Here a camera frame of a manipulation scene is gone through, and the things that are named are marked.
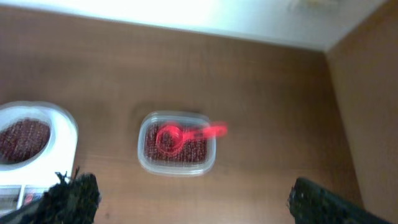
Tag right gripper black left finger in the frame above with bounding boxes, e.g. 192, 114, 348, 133
1, 168, 101, 224

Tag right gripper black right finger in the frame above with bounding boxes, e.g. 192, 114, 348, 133
288, 177, 390, 224

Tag orange measuring scoop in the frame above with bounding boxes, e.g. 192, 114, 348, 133
155, 122, 228, 157

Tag white digital kitchen scale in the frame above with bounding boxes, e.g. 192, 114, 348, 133
1, 101, 78, 216

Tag white round bowl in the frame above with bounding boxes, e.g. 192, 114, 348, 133
1, 105, 55, 172

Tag red beans in bowl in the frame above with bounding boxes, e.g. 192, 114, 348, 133
1, 119, 50, 163

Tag clear plastic bean container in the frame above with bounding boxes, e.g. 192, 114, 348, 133
137, 111, 216, 177

